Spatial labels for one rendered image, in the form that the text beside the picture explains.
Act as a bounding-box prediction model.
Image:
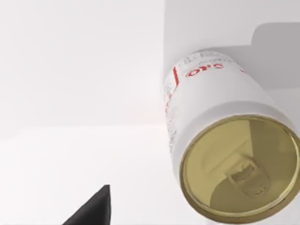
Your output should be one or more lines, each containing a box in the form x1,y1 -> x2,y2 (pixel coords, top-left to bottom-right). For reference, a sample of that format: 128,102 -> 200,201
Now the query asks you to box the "white and red can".
163,48 -> 300,222

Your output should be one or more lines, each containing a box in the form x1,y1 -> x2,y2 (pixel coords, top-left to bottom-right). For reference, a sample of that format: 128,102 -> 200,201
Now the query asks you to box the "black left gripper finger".
61,184 -> 111,225

